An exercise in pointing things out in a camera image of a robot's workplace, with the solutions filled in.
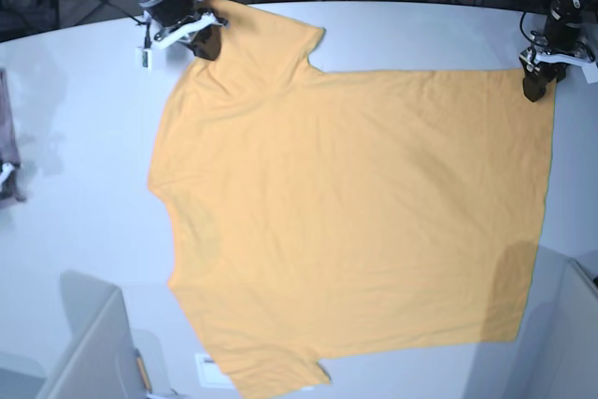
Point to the white table label plate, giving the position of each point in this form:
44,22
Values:
209,373

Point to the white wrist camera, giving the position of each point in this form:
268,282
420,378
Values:
144,57
590,72

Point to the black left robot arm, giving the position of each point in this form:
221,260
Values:
557,8

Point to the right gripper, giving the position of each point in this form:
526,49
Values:
185,21

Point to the orange pencil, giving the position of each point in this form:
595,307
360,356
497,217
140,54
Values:
143,373

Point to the grey right partition panel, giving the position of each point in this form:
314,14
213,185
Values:
555,352

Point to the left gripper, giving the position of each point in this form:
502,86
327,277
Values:
556,43

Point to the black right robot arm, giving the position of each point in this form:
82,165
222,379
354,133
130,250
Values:
150,28

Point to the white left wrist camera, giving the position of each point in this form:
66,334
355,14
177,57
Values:
590,72

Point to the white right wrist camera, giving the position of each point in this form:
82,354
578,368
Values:
144,57

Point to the grey partition panel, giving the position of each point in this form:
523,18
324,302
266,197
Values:
101,360
555,352

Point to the orange T-shirt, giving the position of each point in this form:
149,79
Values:
324,215

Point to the pink grey cloth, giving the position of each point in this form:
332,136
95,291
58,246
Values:
10,156

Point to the grey left partition panel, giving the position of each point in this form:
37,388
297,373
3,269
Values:
101,360

